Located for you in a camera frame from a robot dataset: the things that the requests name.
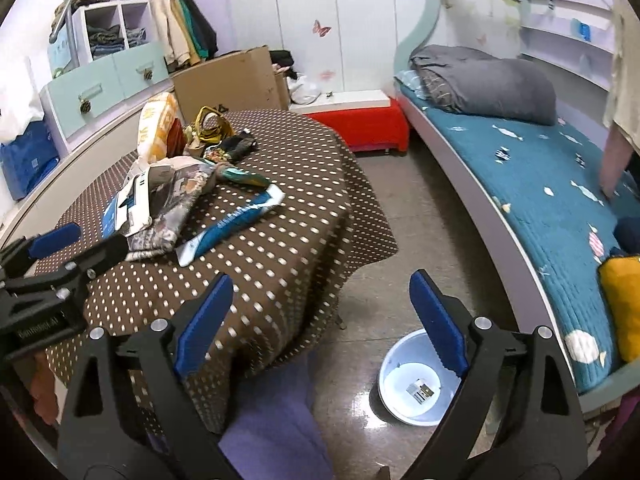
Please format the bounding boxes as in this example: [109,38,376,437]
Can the light blue pillow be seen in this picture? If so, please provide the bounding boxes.
[395,69,430,101]

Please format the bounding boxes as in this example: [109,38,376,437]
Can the teal bunk bed frame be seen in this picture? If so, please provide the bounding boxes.
[392,0,640,413]

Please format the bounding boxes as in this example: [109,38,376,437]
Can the white cubby shelf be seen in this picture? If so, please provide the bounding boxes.
[72,0,191,63]

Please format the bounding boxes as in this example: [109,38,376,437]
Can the cream hanging jacket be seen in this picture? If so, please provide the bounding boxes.
[147,0,193,67]

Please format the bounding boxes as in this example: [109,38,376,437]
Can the blue bag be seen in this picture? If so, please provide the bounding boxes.
[0,119,61,202]

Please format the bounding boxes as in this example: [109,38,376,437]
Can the white plastic bag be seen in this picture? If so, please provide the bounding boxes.
[289,72,321,106]

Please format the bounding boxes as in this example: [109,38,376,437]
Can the red snack wrapper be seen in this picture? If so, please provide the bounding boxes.
[167,119,187,158]

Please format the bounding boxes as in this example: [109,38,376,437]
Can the green foil wrapper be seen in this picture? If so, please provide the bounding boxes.
[215,164,272,190]

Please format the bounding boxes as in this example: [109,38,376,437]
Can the red bench with white top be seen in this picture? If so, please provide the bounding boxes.
[290,89,412,155]

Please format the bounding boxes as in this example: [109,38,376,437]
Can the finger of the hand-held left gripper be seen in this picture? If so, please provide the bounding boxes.
[5,236,129,303]
[0,223,83,289]

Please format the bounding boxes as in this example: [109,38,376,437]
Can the dark folded clothes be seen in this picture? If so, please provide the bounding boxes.
[87,25,123,58]

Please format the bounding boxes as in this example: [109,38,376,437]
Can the pink hanging garment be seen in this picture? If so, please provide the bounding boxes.
[597,125,635,200]

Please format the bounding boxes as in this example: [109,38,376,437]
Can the grey duvet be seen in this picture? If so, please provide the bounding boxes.
[410,44,558,127]

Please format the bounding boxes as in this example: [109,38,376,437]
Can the black hanging jacket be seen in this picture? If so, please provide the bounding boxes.
[187,0,219,58]

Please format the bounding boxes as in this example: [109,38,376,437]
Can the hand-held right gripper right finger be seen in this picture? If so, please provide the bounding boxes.
[400,269,589,480]

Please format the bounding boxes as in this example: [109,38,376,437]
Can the cream hanging shirt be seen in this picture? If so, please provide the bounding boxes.
[601,0,640,158]

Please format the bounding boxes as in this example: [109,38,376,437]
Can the yellow garment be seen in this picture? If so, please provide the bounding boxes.
[597,255,640,367]

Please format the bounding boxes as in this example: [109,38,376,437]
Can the small white black wrapper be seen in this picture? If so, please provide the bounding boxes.
[406,377,436,407]

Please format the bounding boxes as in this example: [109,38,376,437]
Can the yellow wrapper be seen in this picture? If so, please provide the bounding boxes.
[192,106,236,145]

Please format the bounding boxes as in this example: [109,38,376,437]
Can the white low cabinet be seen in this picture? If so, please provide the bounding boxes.
[0,77,176,248]

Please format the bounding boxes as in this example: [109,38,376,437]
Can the brown cardboard box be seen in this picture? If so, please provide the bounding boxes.
[171,46,292,120]

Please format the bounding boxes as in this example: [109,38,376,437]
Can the bed with teal blanket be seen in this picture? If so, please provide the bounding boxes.
[395,72,640,395]

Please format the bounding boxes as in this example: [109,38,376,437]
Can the lavender wall shelf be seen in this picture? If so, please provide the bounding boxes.
[517,7,616,92]

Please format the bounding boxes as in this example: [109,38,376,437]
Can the white shopping bag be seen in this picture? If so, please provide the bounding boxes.
[0,60,45,143]

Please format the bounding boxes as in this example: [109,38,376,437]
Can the yellow white snack bag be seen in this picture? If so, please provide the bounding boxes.
[134,92,181,167]

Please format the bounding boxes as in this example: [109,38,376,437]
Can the white wardrobe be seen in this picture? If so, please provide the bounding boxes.
[220,0,426,98]

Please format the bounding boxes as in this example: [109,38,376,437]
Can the navy garment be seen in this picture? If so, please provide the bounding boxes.
[612,216,640,257]

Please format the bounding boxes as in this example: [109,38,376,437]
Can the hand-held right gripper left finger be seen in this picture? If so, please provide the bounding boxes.
[56,273,236,480]

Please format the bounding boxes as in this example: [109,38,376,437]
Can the person's purple trousers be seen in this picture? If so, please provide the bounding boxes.
[217,355,337,480]

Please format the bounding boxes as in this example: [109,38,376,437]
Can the pale blue plastic bin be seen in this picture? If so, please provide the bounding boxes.
[377,330,463,428]

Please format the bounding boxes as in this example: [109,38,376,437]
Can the blue white paper packet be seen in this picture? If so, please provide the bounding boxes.
[101,172,173,238]

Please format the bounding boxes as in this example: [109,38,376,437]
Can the green hanging garment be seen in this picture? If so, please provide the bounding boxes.
[177,0,208,58]

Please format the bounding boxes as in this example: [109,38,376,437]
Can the brown dotted round table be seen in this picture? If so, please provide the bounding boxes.
[37,108,399,436]

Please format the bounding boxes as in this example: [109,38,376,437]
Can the teal white plastic wrapper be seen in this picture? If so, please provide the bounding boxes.
[176,183,286,267]

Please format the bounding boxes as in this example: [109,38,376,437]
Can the patterned grey cloth bag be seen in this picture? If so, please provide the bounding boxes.
[125,162,219,262]

